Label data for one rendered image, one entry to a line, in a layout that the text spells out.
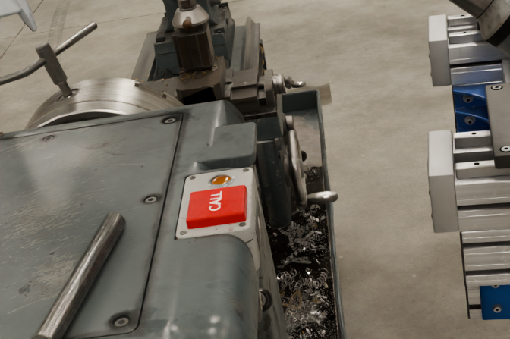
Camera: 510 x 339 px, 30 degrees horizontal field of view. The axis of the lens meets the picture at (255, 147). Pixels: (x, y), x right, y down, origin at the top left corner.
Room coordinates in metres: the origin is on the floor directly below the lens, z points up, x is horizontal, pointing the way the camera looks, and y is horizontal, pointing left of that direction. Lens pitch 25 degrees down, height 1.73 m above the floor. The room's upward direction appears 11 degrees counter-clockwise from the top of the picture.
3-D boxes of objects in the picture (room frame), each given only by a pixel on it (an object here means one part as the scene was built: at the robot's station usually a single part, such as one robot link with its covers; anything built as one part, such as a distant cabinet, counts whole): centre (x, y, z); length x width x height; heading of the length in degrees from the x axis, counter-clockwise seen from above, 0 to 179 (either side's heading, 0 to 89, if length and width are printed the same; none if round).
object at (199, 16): (1.94, 0.08, 1.13); 0.08 x 0.08 x 0.03
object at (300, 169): (1.96, -0.07, 0.75); 0.27 x 0.10 x 0.23; 174
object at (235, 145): (1.02, 0.04, 1.24); 0.09 x 0.08 x 0.03; 174
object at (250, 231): (0.88, 0.05, 1.23); 0.13 x 0.08 x 0.05; 174
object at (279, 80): (1.92, -0.10, 0.95); 0.07 x 0.04 x 0.04; 84
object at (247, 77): (1.95, 0.14, 0.95); 0.43 x 0.17 x 0.05; 84
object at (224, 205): (0.86, 0.05, 1.26); 0.06 x 0.06 x 0.02; 84
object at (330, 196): (1.85, -0.12, 0.69); 0.08 x 0.03 x 0.03; 84
